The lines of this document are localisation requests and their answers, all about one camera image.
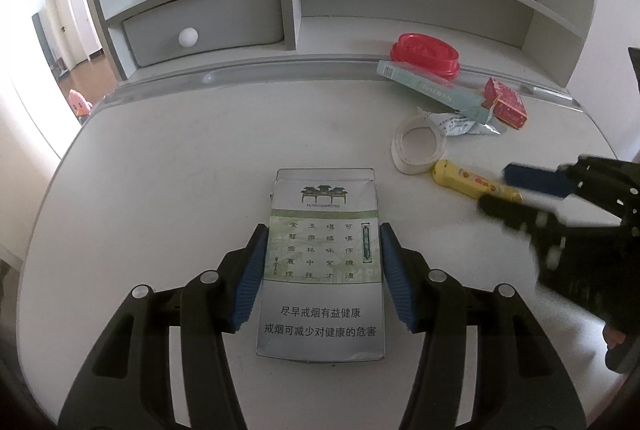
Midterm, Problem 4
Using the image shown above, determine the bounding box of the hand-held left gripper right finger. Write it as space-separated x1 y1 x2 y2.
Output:
378 222 587 430

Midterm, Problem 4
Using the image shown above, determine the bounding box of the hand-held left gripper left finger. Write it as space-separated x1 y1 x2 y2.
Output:
59 224 271 430

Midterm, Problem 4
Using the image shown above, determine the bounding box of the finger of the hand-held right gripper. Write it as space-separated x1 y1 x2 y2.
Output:
502 154 640 217
477 193 623 241

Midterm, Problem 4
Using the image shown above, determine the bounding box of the yellow tube wrapper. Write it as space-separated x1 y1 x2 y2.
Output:
432 159 523 205

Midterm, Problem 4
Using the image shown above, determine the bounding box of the green white cigarette box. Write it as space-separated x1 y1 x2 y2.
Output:
255 167 387 363

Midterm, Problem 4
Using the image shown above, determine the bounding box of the person's right hand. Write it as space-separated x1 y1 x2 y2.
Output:
603 327 627 351

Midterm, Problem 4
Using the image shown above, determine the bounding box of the small red box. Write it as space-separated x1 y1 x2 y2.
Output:
482 77 528 129

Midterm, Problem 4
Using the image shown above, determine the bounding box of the silver white foil packet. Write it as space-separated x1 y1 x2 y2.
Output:
417 107 508 138

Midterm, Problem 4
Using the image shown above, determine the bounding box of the white tape roll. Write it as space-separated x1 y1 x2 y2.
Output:
391 116 447 175

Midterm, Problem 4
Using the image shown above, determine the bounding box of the long teal box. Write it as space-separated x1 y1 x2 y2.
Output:
376 60 493 125

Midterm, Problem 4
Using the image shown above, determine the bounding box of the red plastic container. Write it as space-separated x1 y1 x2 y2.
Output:
390 32 461 80

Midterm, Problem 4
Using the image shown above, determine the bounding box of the pink toy potty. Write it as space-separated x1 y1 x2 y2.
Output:
67 88 93 121

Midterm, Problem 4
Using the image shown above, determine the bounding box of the grey drawer with white knob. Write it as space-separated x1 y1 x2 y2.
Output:
121 0 285 65

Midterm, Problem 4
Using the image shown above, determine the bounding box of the white door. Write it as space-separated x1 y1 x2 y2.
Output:
44 0 76 70

